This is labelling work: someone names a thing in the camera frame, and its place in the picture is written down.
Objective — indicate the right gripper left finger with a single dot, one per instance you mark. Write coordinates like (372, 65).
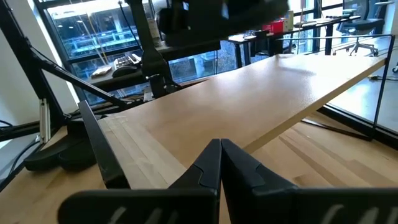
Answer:
(199, 177)

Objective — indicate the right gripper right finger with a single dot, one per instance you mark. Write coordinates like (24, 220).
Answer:
(242, 180)

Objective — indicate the black rubber slide sandal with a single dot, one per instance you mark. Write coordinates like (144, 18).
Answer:
(77, 160)
(46, 158)

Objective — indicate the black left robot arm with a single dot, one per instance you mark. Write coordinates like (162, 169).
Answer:
(152, 53)

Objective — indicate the dark grey desk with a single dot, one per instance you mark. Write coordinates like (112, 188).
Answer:
(199, 49)

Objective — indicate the black computer mouse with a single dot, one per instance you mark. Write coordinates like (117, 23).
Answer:
(124, 71)

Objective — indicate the black keyboard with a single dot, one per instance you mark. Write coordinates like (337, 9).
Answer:
(126, 60)

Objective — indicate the red box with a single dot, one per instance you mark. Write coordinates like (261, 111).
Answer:
(273, 26)

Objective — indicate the black office desk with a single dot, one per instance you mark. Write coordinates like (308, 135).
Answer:
(298, 30)

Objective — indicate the silver aluminium extrusion bar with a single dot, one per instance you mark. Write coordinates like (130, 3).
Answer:
(44, 124)

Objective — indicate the black office chair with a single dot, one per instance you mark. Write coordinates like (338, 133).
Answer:
(367, 23)

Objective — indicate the wooden shelf black metal frame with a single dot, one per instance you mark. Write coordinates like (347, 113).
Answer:
(233, 102)

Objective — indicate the black aluminium rig frame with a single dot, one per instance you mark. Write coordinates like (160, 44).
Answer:
(18, 46)

